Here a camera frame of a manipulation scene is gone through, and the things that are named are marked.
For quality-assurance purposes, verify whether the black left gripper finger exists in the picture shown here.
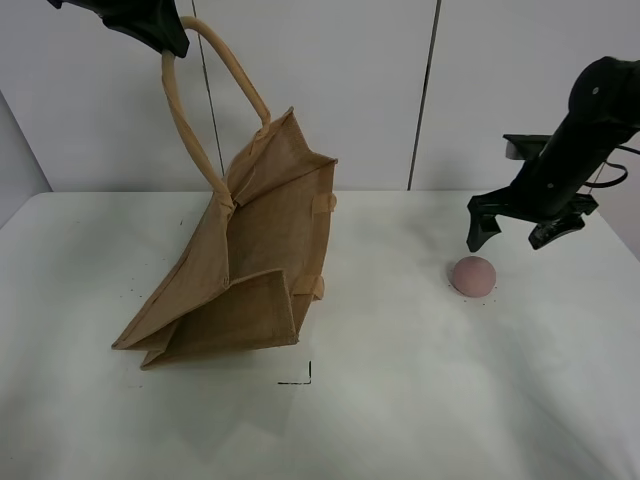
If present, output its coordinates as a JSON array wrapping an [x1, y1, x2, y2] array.
[[48, 0, 190, 58]]

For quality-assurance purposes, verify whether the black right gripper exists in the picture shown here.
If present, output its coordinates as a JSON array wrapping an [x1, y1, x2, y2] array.
[[466, 119, 616, 251]]

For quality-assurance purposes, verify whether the pink peach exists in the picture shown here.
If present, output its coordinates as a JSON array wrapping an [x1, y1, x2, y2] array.
[[449, 256, 497, 298]]

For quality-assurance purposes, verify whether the brown linen tote bag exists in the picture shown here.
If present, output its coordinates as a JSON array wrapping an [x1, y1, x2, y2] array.
[[114, 16, 337, 370]]

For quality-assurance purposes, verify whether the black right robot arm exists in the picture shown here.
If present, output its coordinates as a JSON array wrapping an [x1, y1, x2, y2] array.
[[466, 57, 639, 252]]

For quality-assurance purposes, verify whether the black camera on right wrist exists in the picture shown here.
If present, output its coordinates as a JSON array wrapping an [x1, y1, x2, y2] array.
[[503, 134, 551, 161]]

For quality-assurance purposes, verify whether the black cable at right wrist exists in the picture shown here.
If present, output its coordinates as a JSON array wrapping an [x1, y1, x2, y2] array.
[[584, 144, 640, 189]]

